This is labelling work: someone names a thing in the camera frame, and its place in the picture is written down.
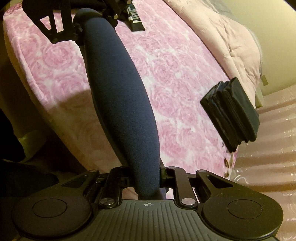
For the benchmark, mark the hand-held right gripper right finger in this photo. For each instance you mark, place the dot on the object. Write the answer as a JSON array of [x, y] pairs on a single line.
[[179, 178]]

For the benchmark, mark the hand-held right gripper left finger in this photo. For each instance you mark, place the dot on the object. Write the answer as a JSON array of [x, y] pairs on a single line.
[[115, 178]]

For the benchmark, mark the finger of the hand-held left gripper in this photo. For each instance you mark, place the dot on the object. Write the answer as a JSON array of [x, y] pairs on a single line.
[[115, 9], [55, 20]]

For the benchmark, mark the navy fleece garment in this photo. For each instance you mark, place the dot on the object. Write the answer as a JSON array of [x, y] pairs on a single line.
[[120, 92]]

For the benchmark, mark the folded black clothes stack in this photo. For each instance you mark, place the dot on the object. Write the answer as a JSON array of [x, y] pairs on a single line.
[[233, 113]]

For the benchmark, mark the black white striped garment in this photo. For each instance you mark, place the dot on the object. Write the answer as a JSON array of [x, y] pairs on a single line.
[[135, 18]]

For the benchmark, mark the pink ruffled bed skirt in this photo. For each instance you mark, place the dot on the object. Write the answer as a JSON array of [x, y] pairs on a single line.
[[266, 166]]

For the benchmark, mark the pink floral blanket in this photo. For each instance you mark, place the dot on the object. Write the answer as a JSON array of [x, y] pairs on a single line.
[[175, 76]]

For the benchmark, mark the pink comforter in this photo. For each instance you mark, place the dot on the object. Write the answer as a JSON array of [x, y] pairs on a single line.
[[231, 41]]

